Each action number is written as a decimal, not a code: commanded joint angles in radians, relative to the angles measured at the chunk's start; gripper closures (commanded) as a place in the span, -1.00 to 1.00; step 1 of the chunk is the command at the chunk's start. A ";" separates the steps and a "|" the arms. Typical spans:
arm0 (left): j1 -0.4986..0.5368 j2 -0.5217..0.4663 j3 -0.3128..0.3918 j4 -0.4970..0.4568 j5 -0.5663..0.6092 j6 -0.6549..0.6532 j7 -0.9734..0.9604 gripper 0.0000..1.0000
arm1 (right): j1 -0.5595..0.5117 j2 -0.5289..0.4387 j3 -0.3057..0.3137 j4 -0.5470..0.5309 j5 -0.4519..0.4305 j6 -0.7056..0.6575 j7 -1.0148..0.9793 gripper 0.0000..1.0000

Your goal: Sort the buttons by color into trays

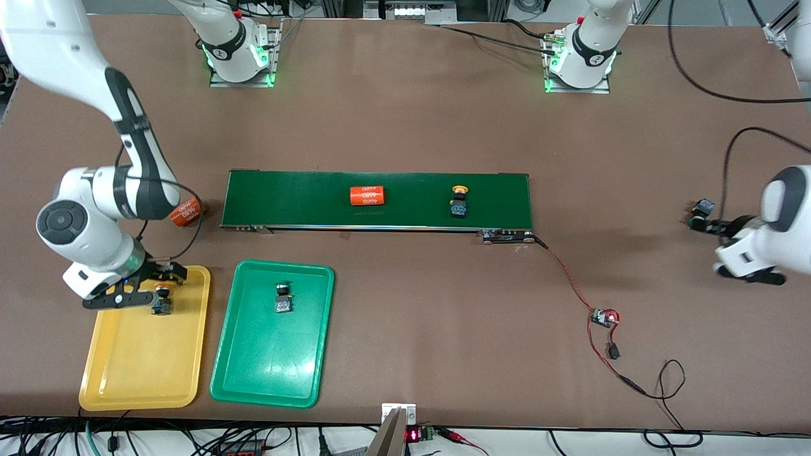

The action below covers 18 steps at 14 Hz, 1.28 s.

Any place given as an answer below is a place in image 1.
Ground metal rack with light strip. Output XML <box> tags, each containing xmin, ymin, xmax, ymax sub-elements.
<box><xmin>363</xmin><ymin>0</ymin><xmax>458</xmax><ymax>25</ymax></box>

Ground green belt conveyor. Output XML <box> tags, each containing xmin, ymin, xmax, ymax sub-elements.
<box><xmin>220</xmin><ymin>169</ymin><xmax>537</xmax><ymax>246</ymax></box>

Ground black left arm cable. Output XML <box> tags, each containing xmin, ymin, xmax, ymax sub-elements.
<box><xmin>667</xmin><ymin>0</ymin><xmax>811</xmax><ymax>219</ymax></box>

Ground white metal bracket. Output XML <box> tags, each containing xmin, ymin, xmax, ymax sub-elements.
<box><xmin>381</xmin><ymin>403</ymin><xmax>418</xmax><ymax>426</ymax></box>

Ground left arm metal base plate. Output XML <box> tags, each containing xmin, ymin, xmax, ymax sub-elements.
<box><xmin>543</xmin><ymin>28</ymin><xmax>612</xmax><ymax>95</ymax></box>

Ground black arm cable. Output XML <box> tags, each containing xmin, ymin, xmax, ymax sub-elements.
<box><xmin>114</xmin><ymin>142</ymin><xmax>205</xmax><ymax>263</ymax></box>
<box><xmin>667</xmin><ymin>0</ymin><xmax>811</xmax><ymax>219</ymax></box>

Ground yellow plastic tray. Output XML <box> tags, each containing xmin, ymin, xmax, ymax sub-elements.
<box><xmin>79</xmin><ymin>265</ymin><xmax>211</xmax><ymax>412</ymax></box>

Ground green plastic tray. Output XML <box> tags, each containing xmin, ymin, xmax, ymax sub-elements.
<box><xmin>209</xmin><ymin>259</ymin><xmax>335</xmax><ymax>409</ymax></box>

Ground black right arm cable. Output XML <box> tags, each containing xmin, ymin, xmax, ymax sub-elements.
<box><xmin>114</xmin><ymin>142</ymin><xmax>205</xmax><ymax>263</ymax></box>

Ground black base supply cable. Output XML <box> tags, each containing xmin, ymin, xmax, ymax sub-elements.
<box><xmin>426</xmin><ymin>18</ymin><xmax>561</xmax><ymax>56</ymax></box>

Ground tangled black cable bundle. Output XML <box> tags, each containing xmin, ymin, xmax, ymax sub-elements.
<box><xmin>0</xmin><ymin>415</ymin><xmax>381</xmax><ymax>456</ymax></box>

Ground orange 4680 battery cylinder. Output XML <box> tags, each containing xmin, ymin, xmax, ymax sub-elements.
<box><xmin>350</xmin><ymin>186</ymin><xmax>387</xmax><ymax>207</ymax></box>
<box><xmin>169</xmin><ymin>198</ymin><xmax>203</xmax><ymax>228</ymax></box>

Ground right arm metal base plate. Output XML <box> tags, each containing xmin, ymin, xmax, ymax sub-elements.
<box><xmin>209</xmin><ymin>18</ymin><xmax>283</xmax><ymax>88</ymax></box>

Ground grey camera post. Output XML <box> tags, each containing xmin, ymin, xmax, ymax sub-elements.
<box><xmin>366</xmin><ymin>407</ymin><xmax>409</xmax><ymax>456</ymax></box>

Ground aluminium frame profile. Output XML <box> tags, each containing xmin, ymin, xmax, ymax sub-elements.
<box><xmin>765</xmin><ymin>16</ymin><xmax>794</xmax><ymax>45</ymax></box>

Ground red clip leads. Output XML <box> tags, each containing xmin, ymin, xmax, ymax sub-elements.
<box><xmin>437</xmin><ymin>427</ymin><xmax>492</xmax><ymax>456</ymax></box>

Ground thin black looped cable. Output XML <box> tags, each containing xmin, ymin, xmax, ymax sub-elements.
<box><xmin>642</xmin><ymin>358</ymin><xmax>705</xmax><ymax>449</ymax></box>

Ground red black power lead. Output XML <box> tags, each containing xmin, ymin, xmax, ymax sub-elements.
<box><xmin>587</xmin><ymin>323</ymin><xmax>648</xmax><ymax>397</ymax></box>

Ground red black twisted cable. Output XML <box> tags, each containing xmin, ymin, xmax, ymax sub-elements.
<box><xmin>534</xmin><ymin>236</ymin><xmax>600</xmax><ymax>313</ymax></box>

